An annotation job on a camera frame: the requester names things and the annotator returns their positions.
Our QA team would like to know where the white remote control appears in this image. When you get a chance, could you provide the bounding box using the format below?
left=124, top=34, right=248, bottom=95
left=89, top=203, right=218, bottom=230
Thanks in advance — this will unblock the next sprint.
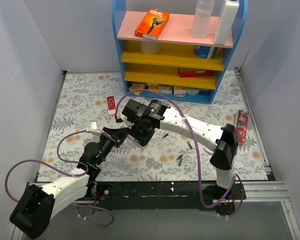
left=127, top=133, right=146, bottom=150

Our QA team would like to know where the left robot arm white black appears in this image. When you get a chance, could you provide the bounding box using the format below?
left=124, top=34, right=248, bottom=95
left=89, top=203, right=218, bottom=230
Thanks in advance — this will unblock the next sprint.
left=9, top=127, right=128, bottom=240

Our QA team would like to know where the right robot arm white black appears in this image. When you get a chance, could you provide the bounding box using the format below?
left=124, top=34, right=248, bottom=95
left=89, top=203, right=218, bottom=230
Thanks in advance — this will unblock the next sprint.
left=119, top=99, right=238, bottom=199

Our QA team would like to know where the red white small remote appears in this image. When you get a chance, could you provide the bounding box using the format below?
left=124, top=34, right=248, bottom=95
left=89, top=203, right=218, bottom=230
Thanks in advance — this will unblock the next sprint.
left=106, top=95, right=117, bottom=116

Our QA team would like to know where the grey remote with buttons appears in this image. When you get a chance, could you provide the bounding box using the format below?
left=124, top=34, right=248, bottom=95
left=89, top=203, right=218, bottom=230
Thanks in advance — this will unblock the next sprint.
left=204, top=147, right=213, bottom=155

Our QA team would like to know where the yellow white small box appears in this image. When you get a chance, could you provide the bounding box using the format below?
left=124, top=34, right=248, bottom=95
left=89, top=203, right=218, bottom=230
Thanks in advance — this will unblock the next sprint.
left=148, top=85, right=161, bottom=93

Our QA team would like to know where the orange yellow small box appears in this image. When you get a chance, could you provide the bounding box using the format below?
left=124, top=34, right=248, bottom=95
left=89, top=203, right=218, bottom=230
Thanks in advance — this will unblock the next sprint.
left=129, top=84, right=147, bottom=96

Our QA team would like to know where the white small box centre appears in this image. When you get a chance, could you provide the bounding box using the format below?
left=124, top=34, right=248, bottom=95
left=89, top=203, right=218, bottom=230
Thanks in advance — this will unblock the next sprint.
left=158, top=84, right=173, bottom=95

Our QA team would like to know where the green battery lower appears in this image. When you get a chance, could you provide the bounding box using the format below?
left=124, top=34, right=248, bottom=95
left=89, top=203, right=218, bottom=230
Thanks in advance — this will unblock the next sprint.
left=178, top=157, right=183, bottom=167

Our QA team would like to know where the white red small box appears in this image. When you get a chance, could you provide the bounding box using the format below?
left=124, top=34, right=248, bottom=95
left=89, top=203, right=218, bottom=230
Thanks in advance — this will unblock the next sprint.
left=173, top=86, right=187, bottom=98

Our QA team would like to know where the teal white small box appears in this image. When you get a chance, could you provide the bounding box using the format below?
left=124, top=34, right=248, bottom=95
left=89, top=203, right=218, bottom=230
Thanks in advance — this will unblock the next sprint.
left=186, top=87, right=200, bottom=96

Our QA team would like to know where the red box on shelf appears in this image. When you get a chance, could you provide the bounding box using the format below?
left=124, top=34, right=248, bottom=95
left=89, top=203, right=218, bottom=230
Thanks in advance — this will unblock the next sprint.
left=178, top=67, right=215, bottom=78

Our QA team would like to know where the black base bar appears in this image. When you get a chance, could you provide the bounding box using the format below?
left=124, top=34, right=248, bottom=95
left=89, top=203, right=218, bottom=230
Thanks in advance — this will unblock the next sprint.
left=67, top=180, right=243, bottom=212

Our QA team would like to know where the blue shelf unit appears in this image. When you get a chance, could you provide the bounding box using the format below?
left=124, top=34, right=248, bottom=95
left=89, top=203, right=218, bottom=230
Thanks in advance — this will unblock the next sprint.
left=112, top=0, right=248, bottom=104

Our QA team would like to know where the white paper roll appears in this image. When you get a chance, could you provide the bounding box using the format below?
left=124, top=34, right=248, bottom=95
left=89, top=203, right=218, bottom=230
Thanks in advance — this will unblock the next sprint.
left=139, top=41, right=162, bottom=55

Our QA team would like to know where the red toothpaste box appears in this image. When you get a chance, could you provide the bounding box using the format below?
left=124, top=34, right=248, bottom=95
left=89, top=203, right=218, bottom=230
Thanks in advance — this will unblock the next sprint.
left=234, top=109, right=250, bottom=146

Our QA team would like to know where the blue white round container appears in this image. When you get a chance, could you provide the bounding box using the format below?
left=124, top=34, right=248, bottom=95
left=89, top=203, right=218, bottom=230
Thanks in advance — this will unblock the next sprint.
left=193, top=45, right=218, bottom=59

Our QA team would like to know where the orange razor box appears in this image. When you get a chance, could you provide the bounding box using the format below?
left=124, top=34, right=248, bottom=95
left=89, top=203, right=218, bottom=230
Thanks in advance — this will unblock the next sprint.
left=134, top=9, right=170, bottom=41

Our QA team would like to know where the clear plastic bottle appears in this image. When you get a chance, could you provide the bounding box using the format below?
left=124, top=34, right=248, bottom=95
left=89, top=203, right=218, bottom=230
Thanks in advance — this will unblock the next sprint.
left=191, top=0, right=215, bottom=38

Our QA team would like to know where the white tall bottle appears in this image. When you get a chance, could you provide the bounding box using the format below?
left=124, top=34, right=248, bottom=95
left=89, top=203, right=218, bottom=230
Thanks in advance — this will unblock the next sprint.
left=214, top=0, right=240, bottom=45

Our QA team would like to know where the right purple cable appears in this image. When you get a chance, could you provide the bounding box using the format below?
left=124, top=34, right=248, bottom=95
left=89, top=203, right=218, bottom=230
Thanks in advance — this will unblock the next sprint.
left=114, top=89, right=245, bottom=218

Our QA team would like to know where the aluminium rail frame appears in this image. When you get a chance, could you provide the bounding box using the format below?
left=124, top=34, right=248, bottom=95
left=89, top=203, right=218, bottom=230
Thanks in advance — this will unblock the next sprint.
left=11, top=66, right=300, bottom=240

